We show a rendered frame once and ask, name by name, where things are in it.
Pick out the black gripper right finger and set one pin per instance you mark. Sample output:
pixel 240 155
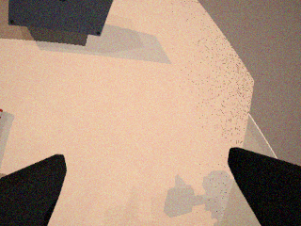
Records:
pixel 271 187

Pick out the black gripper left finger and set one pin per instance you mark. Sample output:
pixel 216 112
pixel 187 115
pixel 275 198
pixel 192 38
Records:
pixel 28 196

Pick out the dark grey square panel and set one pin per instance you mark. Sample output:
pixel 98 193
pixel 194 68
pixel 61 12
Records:
pixel 81 16

